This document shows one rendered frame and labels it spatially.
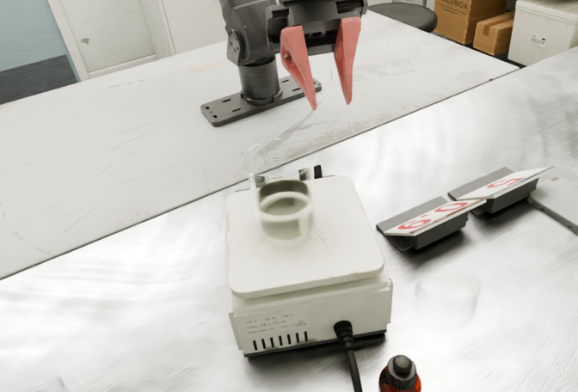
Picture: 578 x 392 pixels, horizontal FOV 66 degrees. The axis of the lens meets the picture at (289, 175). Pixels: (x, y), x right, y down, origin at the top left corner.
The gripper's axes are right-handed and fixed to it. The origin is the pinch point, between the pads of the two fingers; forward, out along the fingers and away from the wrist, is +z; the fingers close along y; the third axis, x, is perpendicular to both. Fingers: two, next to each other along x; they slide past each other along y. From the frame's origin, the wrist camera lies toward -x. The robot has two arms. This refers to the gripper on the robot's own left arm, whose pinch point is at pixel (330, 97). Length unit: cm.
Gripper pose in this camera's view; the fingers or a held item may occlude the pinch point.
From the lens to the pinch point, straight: 45.8
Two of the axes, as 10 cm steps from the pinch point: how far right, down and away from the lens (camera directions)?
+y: 9.8, -1.7, 0.6
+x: -0.2, 2.3, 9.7
